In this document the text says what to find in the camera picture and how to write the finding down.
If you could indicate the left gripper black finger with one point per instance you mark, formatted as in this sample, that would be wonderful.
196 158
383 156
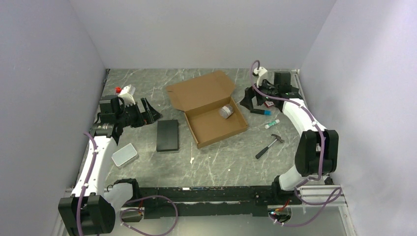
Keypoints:
147 117
156 115

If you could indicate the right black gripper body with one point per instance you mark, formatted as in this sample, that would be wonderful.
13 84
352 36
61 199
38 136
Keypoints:
264 88

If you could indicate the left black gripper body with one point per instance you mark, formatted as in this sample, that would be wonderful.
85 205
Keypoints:
134 116

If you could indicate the white green glue stick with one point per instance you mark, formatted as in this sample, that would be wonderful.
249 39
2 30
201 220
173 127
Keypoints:
272 123

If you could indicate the brown cardboard box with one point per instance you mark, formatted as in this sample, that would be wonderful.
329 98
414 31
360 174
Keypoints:
200 99

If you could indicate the small red white card box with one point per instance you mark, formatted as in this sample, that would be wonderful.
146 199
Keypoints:
268 104

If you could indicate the black blue marker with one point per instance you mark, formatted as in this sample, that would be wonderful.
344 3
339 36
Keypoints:
260 112

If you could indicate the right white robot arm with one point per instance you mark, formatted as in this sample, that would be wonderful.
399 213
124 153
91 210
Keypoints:
317 150

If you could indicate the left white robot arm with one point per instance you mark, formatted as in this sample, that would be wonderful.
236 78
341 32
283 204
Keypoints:
89 210

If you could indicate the black rectangular block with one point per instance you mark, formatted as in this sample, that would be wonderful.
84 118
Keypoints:
167 135

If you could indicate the silver metal tin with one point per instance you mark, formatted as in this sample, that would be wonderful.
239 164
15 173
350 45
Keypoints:
124 155

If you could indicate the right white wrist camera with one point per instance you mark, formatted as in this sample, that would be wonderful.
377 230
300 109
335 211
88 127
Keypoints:
261 74

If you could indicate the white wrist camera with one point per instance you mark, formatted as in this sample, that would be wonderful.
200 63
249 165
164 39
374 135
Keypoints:
261 74
126 93

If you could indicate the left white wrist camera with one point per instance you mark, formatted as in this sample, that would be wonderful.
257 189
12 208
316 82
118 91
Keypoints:
126 93

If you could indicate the black handled claw hammer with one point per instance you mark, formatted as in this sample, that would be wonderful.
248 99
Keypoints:
264 150

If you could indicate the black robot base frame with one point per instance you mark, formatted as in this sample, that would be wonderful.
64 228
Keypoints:
157 202

